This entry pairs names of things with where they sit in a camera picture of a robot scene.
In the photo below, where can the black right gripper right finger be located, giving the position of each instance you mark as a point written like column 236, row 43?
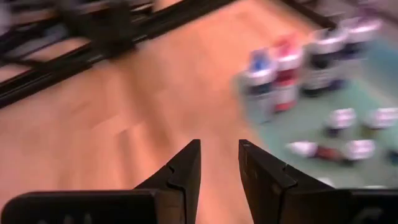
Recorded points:
column 267, row 193

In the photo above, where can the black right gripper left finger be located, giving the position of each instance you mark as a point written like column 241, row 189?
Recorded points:
column 183, row 186

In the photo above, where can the small dark white-label dropper bottle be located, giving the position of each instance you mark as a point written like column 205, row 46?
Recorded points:
column 314, row 151

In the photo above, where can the small red white-label dropper bottle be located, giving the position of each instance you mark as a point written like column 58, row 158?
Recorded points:
column 359, row 151

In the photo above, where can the small blue dropper bottle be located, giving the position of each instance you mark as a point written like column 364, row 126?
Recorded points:
column 339, row 121

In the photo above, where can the large blue-cap food coloring bottle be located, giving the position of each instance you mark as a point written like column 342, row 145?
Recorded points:
column 259, row 87

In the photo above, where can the large red-cap food coloring bottle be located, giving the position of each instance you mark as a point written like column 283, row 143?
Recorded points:
column 286, row 81

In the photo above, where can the large black food coloring bottle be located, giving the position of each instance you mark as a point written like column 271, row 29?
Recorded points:
column 323, row 62

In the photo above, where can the large purple-cap food coloring bottle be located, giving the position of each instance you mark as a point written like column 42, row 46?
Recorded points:
column 360, row 34

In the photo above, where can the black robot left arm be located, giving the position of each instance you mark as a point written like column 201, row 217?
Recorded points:
column 102, row 28

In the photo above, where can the teal translucent plastic tray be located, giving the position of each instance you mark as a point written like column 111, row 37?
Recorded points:
column 311, row 124

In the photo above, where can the black aluminium table frame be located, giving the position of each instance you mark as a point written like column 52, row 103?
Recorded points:
column 46, row 74

